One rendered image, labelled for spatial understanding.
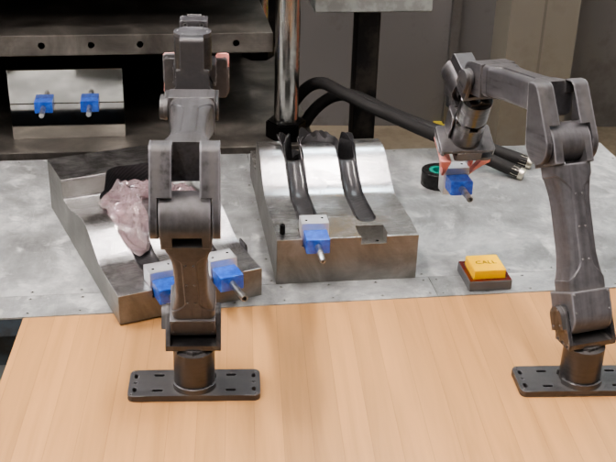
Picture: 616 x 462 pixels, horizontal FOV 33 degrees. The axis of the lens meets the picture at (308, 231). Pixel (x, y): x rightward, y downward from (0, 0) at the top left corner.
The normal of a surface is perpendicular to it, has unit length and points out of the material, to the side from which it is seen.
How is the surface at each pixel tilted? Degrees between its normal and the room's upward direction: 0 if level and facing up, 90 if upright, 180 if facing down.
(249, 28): 0
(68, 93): 90
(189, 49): 88
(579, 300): 63
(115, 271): 0
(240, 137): 0
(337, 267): 90
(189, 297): 120
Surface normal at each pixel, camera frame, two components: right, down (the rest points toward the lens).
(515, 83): -0.95, 0.07
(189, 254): 0.04, 0.83
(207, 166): 0.07, 0.00
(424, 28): 0.06, 0.44
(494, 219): 0.03, -0.90
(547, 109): 0.28, -0.14
